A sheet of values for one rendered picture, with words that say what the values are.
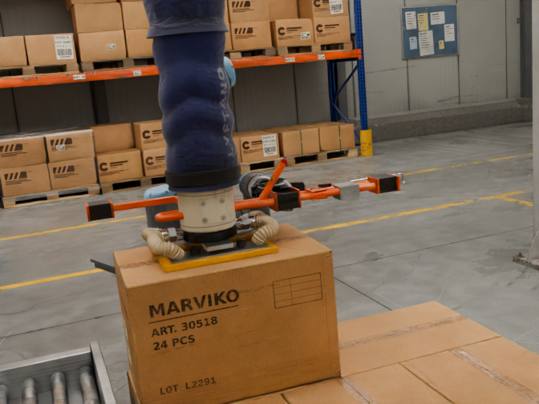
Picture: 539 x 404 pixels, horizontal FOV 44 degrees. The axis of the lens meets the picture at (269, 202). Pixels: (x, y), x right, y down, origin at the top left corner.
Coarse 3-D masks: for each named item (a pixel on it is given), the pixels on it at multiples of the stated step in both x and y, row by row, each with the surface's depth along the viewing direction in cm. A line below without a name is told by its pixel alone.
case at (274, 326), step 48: (288, 240) 209; (144, 288) 180; (192, 288) 184; (240, 288) 188; (288, 288) 193; (144, 336) 182; (192, 336) 186; (240, 336) 191; (288, 336) 196; (336, 336) 201; (144, 384) 184; (192, 384) 189; (240, 384) 194; (288, 384) 198
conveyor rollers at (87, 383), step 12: (60, 372) 224; (84, 372) 222; (24, 384) 218; (36, 384) 219; (60, 384) 215; (84, 384) 213; (0, 396) 210; (24, 396) 209; (36, 396) 210; (60, 396) 206; (84, 396) 206; (96, 396) 206
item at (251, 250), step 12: (240, 240) 197; (192, 252) 193; (204, 252) 196; (216, 252) 195; (228, 252) 194; (240, 252) 194; (252, 252) 195; (264, 252) 196; (276, 252) 197; (168, 264) 189; (180, 264) 189; (192, 264) 189; (204, 264) 191
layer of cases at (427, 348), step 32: (352, 320) 247; (384, 320) 245; (416, 320) 242; (448, 320) 240; (352, 352) 220; (384, 352) 218; (416, 352) 216; (448, 352) 214; (480, 352) 212; (512, 352) 211; (128, 384) 221; (320, 384) 201; (352, 384) 199; (384, 384) 197; (416, 384) 196; (448, 384) 194; (480, 384) 192; (512, 384) 191
